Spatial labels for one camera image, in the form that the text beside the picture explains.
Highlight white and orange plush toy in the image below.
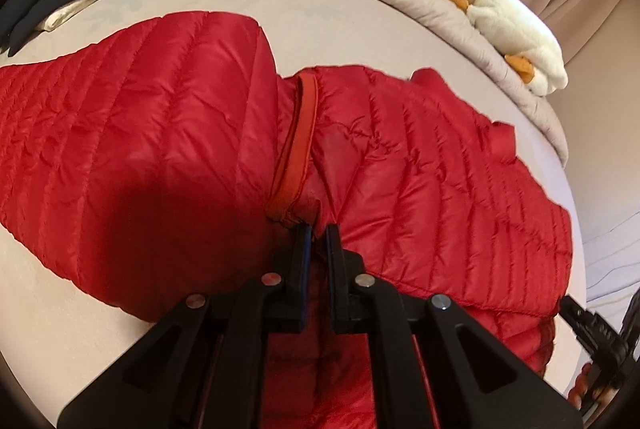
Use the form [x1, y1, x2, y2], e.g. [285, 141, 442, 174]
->
[381, 0, 569, 97]

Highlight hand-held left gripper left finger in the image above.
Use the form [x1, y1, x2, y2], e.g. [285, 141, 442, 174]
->
[56, 221, 313, 429]

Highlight person's right hand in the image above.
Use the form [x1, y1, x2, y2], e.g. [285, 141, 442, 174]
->
[566, 371, 608, 415]

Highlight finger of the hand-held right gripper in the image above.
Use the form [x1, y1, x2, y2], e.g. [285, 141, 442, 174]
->
[558, 296, 603, 352]

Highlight bed with grey sheet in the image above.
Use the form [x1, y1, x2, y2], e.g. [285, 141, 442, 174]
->
[0, 0, 588, 429]

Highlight red quilted down jacket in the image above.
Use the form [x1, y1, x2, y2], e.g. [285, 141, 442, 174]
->
[0, 10, 574, 429]

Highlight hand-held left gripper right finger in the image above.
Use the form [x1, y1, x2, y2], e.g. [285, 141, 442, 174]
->
[325, 224, 583, 429]

